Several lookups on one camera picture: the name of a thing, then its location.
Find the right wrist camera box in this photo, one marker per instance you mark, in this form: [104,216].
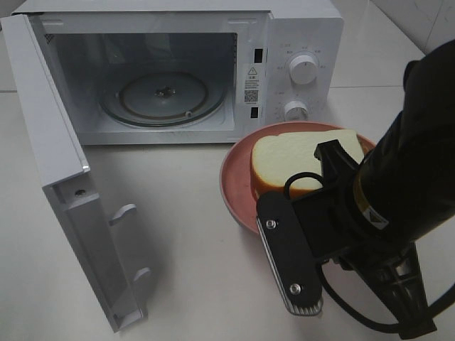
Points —
[289,255]

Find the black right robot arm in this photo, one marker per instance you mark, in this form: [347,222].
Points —
[369,214]

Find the white lower microwave knob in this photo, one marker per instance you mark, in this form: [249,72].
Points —
[295,111]

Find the white bread sandwich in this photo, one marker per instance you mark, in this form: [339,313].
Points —
[274,159]

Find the pink round plate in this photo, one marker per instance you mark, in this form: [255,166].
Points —
[236,186]

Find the white microwave oven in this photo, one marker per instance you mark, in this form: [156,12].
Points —
[255,38]

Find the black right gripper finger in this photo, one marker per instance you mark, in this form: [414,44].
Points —
[337,166]
[396,280]

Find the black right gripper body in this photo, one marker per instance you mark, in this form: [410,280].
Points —
[335,229]

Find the white microwave knob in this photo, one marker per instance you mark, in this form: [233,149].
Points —
[295,111]
[303,68]

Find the white upper microwave knob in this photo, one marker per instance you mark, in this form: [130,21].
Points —
[303,68]

